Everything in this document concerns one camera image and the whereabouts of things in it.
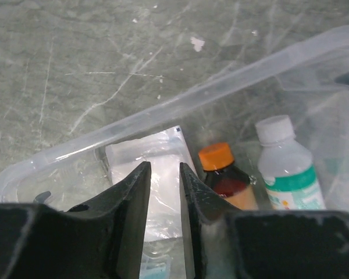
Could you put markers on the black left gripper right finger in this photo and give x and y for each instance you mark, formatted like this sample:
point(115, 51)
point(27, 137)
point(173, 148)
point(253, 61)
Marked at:
point(221, 241)

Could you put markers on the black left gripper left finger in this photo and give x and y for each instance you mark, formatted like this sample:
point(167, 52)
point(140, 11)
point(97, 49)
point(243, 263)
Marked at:
point(99, 238)

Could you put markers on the clear bandage bag teal header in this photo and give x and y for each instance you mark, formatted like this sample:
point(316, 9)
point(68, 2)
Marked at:
point(163, 259)

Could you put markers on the brown syrup bottle orange cap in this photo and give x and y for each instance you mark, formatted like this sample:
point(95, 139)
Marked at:
point(225, 178)

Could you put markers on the white plastic medicine bottle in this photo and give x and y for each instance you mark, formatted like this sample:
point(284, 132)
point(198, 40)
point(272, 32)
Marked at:
point(287, 167)

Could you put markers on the white gauze dressing packet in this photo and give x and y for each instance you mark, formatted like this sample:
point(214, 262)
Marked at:
point(165, 151)

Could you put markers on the clear plastic medicine box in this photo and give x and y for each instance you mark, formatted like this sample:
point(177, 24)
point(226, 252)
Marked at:
point(308, 81)

